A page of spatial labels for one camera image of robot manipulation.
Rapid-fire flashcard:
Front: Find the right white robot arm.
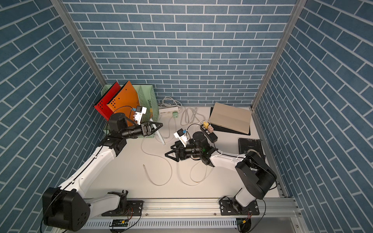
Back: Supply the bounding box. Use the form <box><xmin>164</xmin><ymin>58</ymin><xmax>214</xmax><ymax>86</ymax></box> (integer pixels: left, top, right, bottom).
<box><xmin>165</xmin><ymin>130</ymin><xmax>277</xmax><ymax>207</ymax></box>

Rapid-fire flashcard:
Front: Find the pink charger plug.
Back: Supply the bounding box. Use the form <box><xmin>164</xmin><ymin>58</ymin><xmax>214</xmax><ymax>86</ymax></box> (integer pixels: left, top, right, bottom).
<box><xmin>207</xmin><ymin>125</ymin><xmax>214</xmax><ymax>133</ymax></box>

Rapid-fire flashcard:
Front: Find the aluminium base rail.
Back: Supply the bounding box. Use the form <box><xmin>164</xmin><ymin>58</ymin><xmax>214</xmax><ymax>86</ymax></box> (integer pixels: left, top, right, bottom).
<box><xmin>95</xmin><ymin>198</ymin><xmax>301</xmax><ymax>218</ymax></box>

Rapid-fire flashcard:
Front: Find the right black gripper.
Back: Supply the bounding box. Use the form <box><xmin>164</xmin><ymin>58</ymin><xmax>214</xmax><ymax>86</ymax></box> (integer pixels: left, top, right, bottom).
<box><xmin>167</xmin><ymin>142</ymin><xmax>204</xmax><ymax>162</ymax></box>

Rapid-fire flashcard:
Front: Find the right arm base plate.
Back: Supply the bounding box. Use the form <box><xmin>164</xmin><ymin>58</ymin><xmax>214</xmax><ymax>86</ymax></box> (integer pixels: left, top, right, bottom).
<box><xmin>218</xmin><ymin>199</ymin><xmax>260</xmax><ymax>216</ymax></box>

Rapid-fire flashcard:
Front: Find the orange folder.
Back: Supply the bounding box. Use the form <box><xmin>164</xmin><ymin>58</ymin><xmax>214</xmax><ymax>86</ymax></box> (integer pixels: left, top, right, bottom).
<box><xmin>107</xmin><ymin>81</ymin><xmax>140</xmax><ymax>120</ymax></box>

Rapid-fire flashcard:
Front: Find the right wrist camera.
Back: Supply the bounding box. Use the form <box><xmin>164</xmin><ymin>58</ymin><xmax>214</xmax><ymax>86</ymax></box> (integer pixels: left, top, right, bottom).
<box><xmin>174</xmin><ymin>129</ymin><xmax>188</xmax><ymax>147</ymax></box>

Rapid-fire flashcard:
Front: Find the phone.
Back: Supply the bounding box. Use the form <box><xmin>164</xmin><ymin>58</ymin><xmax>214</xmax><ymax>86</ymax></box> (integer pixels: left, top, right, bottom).
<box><xmin>156</xmin><ymin>131</ymin><xmax>166</xmax><ymax>145</ymax></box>

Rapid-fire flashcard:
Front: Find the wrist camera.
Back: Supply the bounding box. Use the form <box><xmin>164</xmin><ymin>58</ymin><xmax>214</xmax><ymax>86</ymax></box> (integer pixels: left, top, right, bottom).
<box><xmin>174</xmin><ymin>129</ymin><xmax>188</xmax><ymax>147</ymax></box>
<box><xmin>134</xmin><ymin>106</ymin><xmax>147</xmax><ymax>125</ymax></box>

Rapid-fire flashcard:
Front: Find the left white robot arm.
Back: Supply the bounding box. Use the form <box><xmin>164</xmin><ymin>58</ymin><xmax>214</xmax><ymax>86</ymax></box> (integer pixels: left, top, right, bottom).
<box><xmin>41</xmin><ymin>113</ymin><xmax>163</xmax><ymax>232</ymax></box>

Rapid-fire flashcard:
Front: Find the black power strip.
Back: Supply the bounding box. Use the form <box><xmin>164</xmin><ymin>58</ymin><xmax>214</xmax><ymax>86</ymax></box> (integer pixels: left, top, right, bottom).
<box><xmin>200</xmin><ymin>123</ymin><xmax>218</xmax><ymax>143</ymax></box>

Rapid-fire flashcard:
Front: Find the white cable of green phone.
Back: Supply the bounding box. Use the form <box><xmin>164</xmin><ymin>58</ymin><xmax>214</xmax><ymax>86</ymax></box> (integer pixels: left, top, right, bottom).
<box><xmin>174</xmin><ymin>116</ymin><xmax>210</xmax><ymax>186</ymax></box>

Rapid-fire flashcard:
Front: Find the coiled grey cable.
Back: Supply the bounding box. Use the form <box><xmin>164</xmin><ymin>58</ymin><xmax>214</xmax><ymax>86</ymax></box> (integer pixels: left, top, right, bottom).
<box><xmin>180</xmin><ymin>106</ymin><xmax>206</xmax><ymax>126</ymax></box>

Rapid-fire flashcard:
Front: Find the beige notebook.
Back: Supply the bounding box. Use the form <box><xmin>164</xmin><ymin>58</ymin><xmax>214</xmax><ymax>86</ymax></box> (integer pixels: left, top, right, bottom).
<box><xmin>209</xmin><ymin>103</ymin><xmax>252</xmax><ymax>135</ymax></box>

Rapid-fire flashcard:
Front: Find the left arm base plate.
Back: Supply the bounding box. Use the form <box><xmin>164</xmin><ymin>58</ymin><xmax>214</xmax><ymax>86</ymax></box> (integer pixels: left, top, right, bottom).
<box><xmin>101</xmin><ymin>200</ymin><xmax>144</xmax><ymax>217</ymax></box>

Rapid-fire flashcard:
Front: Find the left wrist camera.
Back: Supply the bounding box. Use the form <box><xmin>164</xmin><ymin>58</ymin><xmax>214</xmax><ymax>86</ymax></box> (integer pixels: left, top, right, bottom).
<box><xmin>134</xmin><ymin>106</ymin><xmax>147</xmax><ymax>125</ymax></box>

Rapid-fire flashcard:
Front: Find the yellow charger plug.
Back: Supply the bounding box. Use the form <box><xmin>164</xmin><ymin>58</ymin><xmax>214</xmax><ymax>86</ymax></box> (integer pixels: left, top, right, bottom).
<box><xmin>203</xmin><ymin>121</ymin><xmax>210</xmax><ymax>129</ymax></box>

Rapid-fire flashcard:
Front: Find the black book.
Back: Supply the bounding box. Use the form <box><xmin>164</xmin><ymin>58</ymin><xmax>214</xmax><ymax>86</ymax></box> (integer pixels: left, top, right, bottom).
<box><xmin>238</xmin><ymin>138</ymin><xmax>266</xmax><ymax>160</ymax></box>

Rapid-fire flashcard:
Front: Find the white power strip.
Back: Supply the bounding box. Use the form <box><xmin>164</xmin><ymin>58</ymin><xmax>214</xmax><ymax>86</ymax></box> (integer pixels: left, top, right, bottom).
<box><xmin>159</xmin><ymin>106</ymin><xmax>179</xmax><ymax>116</ymax></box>

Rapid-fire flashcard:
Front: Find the green file organizer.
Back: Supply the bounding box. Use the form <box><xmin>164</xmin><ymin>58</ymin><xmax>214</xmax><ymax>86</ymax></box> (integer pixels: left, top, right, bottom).
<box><xmin>101</xmin><ymin>84</ymin><xmax>159</xmax><ymax>139</ymax></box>

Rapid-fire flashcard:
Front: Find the red folder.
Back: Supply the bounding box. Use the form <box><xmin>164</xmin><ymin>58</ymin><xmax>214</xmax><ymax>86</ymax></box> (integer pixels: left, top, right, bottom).
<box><xmin>94</xmin><ymin>82</ymin><xmax>121</xmax><ymax>121</ymax></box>

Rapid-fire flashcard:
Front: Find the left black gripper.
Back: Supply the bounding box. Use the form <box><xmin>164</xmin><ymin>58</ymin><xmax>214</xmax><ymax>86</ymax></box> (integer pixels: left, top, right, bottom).
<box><xmin>120</xmin><ymin>121</ymin><xmax>162</xmax><ymax>140</ymax></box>

